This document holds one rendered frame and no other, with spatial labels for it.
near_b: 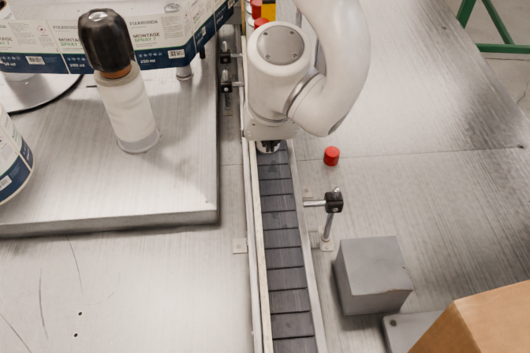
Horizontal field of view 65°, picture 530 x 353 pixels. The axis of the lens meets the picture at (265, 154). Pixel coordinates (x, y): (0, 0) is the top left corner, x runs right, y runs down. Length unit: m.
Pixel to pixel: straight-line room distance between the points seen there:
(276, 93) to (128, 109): 0.37
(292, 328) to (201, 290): 0.18
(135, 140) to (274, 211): 0.32
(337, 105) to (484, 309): 0.27
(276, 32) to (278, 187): 0.37
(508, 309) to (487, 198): 0.49
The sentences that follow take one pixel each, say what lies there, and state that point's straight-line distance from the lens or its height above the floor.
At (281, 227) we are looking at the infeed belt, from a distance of 0.78.
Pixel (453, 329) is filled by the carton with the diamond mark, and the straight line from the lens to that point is 0.52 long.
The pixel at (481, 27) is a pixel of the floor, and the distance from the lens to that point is 3.24.
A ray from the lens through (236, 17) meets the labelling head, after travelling 1.25.
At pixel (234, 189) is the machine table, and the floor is 0.83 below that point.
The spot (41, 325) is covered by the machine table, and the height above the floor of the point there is 0.83.
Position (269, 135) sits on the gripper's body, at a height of 1.02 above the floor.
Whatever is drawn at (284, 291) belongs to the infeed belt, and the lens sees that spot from 0.72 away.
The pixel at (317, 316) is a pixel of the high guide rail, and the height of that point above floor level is 0.96.
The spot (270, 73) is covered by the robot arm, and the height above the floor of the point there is 1.22.
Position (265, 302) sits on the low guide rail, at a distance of 0.68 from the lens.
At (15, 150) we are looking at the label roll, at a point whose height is 0.95.
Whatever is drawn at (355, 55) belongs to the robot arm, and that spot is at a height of 1.26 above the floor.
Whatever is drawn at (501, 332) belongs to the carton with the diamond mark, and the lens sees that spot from 0.51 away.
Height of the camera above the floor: 1.55
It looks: 49 degrees down
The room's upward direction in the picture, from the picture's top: straight up
